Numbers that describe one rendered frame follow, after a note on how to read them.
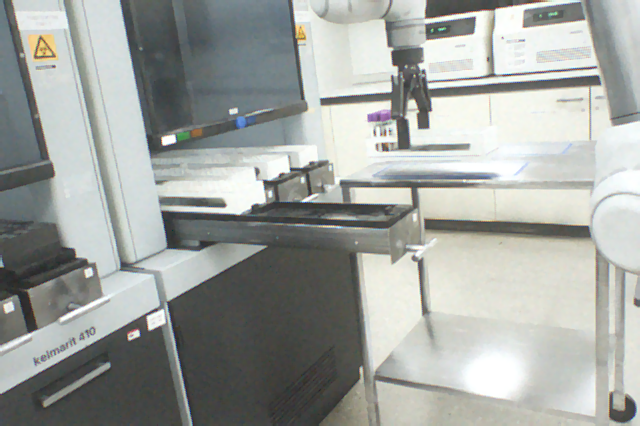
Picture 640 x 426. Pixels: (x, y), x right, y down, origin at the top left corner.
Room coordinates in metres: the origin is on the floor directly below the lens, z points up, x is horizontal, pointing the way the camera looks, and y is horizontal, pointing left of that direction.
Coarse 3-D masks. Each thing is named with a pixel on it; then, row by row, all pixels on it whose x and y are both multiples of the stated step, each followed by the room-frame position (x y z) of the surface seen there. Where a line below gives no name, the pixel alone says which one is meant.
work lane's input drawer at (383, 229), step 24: (168, 216) 1.29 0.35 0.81; (192, 216) 1.25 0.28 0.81; (216, 216) 1.21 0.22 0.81; (240, 216) 1.18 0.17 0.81; (264, 216) 1.14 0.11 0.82; (288, 216) 1.11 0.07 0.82; (312, 216) 1.14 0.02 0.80; (336, 216) 1.12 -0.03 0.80; (360, 216) 1.10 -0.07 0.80; (384, 216) 1.03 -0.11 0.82; (408, 216) 1.05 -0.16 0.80; (192, 240) 1.24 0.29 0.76; (216, 240) 1.20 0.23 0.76; (240, 240) 1.17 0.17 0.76; (264, 240) 1.13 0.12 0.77; (288, 240) 1.10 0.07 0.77; (312, 240) 1.07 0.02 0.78; (336, 240) 1.04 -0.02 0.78; (360, 240) 1.01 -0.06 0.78; (384, 240) 0.99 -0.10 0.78; (408, 240) 1.05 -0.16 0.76; (432, 240) 1.04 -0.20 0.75
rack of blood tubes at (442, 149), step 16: (432, 128) 1.40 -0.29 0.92; (448, 128) 1.37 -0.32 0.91; (464, 128) 1.33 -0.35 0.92; (480, 128) 1.31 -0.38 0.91; (496, 128) 1.29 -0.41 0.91; (368, 144) 1.39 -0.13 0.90; (416, 144) 1.42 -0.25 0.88; (432, 144) 1.40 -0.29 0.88; (448, 144) 1.37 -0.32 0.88; (464, 144) 1.35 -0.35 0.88; (480, 144) 1.23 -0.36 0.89; (496, 144) 1.28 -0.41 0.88; (368, 160) 1.40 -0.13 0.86; (384, 160) 1.37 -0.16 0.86; (400, 160) 1.34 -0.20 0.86; (416, 160) 1.32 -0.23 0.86; (432, 160) 1.30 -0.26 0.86; (448, 160) 1.27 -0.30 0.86; (464, 160) 1.25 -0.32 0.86; (480, 160) 1.23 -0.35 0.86
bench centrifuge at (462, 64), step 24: (432, 0) 3.75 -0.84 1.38; (456, 0) 3.70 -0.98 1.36; (480, 0) 3.63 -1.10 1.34; (504, 0) 3.62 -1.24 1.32; (432, 24) 3.44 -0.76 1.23; (456, 24) 3.35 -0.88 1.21; (480, 24) 3.28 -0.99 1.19; (432, 48) 3.39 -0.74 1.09; (456, 48) 3.31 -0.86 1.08; (480, 48) 3.24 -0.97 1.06; (432, 72) 3.40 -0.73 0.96; (456, 72) 3.32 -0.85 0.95; (480, 72) 3.24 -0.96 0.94
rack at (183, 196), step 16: (160, 192) 1.31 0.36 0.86; (176, 192) 1.28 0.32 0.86; (192, 192) 1.25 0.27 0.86; (208, 192) 1.23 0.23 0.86; (224, 192) 1.20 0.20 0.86; (240, 192) 1.20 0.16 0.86; (256, 192) 1.24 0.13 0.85; (176, 208) 1.29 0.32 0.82; (192, 208) 1.26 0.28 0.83; (208, 208) 1.23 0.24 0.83; (224, 208) 1.21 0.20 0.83; (240, 208) 1.19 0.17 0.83
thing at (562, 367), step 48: (528, 144) 1.54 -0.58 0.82; (576, 144) 1.46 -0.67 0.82; (624, 288) 1.42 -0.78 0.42; (432, 336) 1.56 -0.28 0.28; (480, 336) 1.53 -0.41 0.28; (528, 336) 1.49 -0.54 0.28; (576, 336) 1.45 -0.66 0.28; (624, 336) 1.43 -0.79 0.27; (432, 384) 1.31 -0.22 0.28; (480, 384) 1.28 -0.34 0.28; (528, 384) 1.25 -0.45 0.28; (576, 384) 1.23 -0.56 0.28
